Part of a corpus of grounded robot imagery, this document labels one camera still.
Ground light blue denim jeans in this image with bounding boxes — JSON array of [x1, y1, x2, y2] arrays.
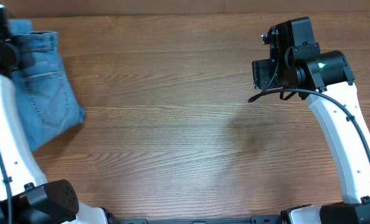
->
[[9, 20, 85, 151]]

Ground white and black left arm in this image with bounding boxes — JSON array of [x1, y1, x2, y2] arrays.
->
[[0, 4, 116, 223]]

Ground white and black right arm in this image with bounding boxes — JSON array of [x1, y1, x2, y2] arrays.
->
[[252, 17, 370, 224]]

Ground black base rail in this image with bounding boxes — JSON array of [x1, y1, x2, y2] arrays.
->
[[116, 215, 282, 224]]

